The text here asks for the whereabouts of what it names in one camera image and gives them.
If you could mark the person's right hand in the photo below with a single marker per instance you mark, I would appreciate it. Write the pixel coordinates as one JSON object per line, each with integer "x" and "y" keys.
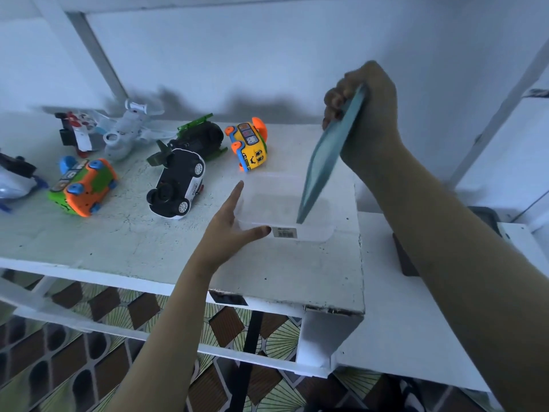
{"x": 377, "y": 115}

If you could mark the person's left hand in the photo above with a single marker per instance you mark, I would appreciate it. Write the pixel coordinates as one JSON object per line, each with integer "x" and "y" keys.
{"x": 219, "y": 240}

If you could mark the clear plastic container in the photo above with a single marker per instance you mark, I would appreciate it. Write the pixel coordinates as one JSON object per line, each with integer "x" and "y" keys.
{"x": 274, "y": 206}

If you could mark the teal container lid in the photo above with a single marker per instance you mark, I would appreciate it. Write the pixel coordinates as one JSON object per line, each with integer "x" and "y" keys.
{"x": 324, "y": 163}

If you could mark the black white toy car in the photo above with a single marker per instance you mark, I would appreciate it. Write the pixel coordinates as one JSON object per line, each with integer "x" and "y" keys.
{"x": 178, "y": 180}

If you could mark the yellow orange toy car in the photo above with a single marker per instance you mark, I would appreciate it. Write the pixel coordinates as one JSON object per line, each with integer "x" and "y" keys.
{"x": 247, "y": 146}

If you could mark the dark green toy helicopter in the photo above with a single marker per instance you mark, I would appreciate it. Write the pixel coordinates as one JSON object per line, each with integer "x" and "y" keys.
{"x": 202, "y": 137}

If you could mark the white toy airplane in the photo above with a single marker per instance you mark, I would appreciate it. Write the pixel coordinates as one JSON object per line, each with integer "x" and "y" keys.
{"x": 129, "y": 128}

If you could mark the dark brown storage box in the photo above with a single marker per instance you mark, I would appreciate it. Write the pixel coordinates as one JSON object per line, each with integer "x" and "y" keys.
{"x": 405, "y": 257}

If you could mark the green orange toy car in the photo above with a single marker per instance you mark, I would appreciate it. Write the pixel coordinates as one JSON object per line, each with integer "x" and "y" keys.
{"x": 84, "y": 186}

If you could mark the red white toy vehicle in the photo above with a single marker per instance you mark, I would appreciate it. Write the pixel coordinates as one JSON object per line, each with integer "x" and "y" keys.
{"x": 77, "y": 131}

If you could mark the white blue toy vehicle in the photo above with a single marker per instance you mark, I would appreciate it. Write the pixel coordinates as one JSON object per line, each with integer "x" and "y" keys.
{"x": 15, "y": 180}

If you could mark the person's right forearm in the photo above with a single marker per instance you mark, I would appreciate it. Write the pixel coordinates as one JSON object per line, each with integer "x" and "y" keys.
{"x": 463, "y": 270}

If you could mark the person's left forearm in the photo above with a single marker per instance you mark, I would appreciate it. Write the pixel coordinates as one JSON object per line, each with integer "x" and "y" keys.
{"x": 163, "y": 347}

